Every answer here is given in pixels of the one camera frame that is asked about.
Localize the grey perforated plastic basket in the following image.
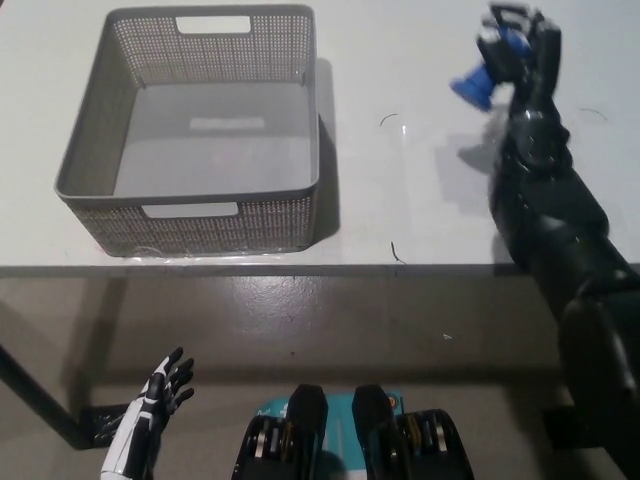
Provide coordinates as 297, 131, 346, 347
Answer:
53, 4, 322, 259

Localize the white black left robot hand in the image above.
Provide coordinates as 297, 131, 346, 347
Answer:
99, 347, 196, 480

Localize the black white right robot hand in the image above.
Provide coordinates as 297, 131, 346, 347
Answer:
474, 1, 565, 119

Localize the black metal table leg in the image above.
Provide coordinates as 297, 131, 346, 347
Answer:
0, 343, 146, 450

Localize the black teal robot body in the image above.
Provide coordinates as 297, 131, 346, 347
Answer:
232, 383, 476, 480

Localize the blue chess rook piece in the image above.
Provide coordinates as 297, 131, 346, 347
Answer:
449, 24, 534, 111

